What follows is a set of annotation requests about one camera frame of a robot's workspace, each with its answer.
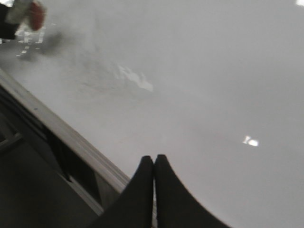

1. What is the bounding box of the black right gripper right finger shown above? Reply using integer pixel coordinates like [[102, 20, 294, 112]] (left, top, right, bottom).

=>
[[154, 154, 229, 228]]

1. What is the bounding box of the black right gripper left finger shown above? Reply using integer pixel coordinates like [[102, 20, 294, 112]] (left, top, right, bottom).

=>
[[89, 156, 153, 228]]

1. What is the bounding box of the white black whiteboard marker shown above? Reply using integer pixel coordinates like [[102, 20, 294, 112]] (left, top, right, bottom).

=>
[[4, 0, 46, 31]]

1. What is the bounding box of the white whiteboard with aluminium frame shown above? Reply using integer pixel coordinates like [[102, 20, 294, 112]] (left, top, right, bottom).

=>
[[0, 0, 304, 228]]

